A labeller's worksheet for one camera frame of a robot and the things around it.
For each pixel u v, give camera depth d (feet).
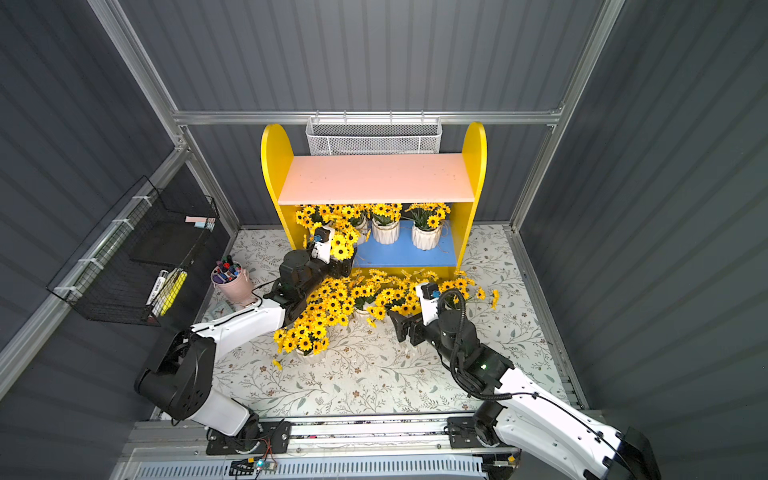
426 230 2.99
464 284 2.84
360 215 2.85
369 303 2.99
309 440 2.46
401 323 2.11
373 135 2.99
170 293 2.25
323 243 2.35
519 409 1.63
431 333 2.13
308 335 2.52
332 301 2.68
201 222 2.80
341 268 2.53
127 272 2.37
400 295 2.84
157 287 2.28
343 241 2.42
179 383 1.46
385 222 3.01
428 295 2.05
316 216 2.84
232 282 2.99
